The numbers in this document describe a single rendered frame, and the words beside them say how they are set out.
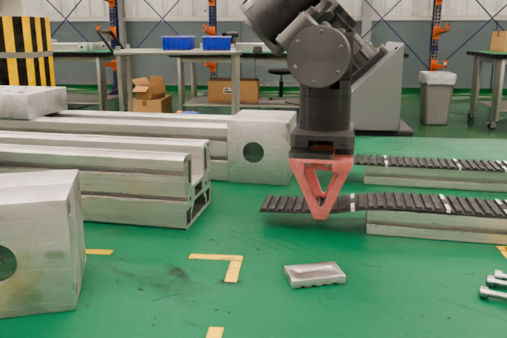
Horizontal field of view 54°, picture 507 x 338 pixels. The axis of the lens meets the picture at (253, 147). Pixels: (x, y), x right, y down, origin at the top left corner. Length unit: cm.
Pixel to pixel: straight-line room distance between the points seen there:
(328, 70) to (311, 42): 3
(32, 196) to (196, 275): 16
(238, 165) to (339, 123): 24
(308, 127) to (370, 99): 62
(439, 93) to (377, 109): 456
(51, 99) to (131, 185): 36
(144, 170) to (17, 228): 20
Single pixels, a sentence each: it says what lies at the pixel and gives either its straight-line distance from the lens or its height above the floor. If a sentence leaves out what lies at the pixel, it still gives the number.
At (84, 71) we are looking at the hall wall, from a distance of 909.
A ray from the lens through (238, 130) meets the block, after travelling 72.
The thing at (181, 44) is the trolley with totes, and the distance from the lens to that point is 374.
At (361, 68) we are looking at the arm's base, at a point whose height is 91.
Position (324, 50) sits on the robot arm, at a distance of 46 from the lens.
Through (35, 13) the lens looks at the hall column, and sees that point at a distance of 395.
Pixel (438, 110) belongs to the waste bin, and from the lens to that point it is 574.
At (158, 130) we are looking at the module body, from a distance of 76.
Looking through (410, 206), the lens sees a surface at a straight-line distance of 56.
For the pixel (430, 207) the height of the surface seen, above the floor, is 82.
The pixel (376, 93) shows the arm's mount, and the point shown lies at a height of 86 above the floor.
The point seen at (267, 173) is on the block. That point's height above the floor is 80.
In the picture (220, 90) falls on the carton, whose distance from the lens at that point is 558.
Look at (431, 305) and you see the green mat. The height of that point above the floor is 78.
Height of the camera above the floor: 100
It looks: 13 degrees down
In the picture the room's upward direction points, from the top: straight up
